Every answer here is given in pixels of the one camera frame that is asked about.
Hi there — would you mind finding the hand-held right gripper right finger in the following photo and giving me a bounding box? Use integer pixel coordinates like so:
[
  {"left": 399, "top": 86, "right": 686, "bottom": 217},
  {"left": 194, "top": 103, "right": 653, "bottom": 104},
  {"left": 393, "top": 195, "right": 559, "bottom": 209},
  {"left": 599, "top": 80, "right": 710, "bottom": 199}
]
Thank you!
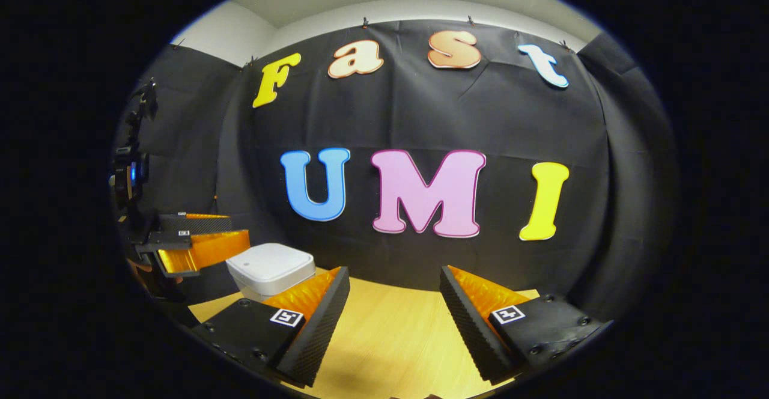
[{"left": 439, "top": 264, "right": 615, "bottom": 386}]

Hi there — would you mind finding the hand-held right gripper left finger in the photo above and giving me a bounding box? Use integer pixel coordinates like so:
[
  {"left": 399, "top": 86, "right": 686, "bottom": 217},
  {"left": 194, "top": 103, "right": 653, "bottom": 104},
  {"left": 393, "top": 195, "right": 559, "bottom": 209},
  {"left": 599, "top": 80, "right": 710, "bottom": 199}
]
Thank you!
[{"left": 191, "top": 266, "right": 351, "bottom": 388}]

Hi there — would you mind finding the white desktop garbage bin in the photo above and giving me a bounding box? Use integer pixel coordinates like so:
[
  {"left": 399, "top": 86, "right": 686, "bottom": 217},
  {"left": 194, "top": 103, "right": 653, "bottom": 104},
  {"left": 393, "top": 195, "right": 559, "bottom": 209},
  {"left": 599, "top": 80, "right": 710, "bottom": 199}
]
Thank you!
[{"left": 225, "top": 243, "right": 317, "bottom": 302}]

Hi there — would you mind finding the wooden desktop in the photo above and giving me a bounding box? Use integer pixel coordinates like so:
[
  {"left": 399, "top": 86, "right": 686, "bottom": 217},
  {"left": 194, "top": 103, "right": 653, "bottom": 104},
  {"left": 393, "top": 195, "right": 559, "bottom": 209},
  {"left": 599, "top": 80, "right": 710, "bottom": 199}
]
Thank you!
[{"left": 187, "top": 267, "right": 541, "bottom": 399}]

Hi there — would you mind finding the black backdrop cloth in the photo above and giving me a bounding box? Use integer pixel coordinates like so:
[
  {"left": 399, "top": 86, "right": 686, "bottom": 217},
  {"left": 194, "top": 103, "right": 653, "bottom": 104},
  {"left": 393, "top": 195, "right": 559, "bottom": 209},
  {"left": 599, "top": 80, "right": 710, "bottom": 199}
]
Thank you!
[{"left": 111, "top": 19, "right": 679, "bottom": 327}]

